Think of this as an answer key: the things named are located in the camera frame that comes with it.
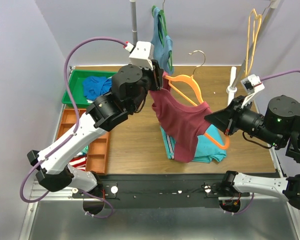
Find turquoise folded shorts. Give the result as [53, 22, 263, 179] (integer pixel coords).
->
[160, 123, 227, 163]

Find grey-blue tank top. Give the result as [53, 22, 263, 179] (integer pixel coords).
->
[149, 9, 175, 75]

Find maroon tank top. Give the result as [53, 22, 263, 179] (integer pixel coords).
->
[149, 79, 212, 163]

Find rack pole silver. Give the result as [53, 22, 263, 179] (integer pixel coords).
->
[227, 0, 281, 94]
[129, 0, 138, 45]

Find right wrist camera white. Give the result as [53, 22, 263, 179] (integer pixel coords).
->
[240, 74, 265, 109]

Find right rack pole silver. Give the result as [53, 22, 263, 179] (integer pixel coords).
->
[227, 0, 281, 94]

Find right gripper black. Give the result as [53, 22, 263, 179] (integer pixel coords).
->
[204, 94, 283, 147]

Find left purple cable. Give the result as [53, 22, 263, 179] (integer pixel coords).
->
[19, 36, 128, 203]

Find green plastic tray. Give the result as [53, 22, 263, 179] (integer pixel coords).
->
[68, 70, 116, 108]

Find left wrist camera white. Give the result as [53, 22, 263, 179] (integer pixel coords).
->
[124, 41, 154, 70]

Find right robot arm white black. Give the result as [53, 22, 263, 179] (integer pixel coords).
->
[205, 95, 300, 210]

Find yellow plastic hanger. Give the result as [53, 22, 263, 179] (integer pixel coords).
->
[244, 8, 263, 77]

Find mint green cloth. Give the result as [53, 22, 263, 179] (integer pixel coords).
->
[81, 146, 89, 154]

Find orange plastic hanger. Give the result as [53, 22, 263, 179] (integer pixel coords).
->
[162, 50, 231, 150]

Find left rack pole silver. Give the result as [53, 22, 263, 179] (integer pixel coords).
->
[129, 0, 138, 45]

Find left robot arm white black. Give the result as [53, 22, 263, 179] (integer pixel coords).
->
[28, 59, 164, 198]

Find red white striped cloth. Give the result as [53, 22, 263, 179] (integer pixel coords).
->
[69, 155, 87, 171]

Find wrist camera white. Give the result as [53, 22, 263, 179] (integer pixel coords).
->
[124, 41, 154, 70]
[240, 74, 265, 109]

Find right rack foot white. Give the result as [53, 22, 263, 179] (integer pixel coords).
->
[226, 66, 238, 105]

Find green plastic hanger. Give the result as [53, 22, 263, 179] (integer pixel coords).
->
[151, 4, 174, 75]

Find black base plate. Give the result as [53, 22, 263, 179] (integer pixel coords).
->
[72, 174, 266, 210]

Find blue shirt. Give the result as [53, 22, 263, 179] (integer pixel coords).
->
[82, 76, 112, 101]

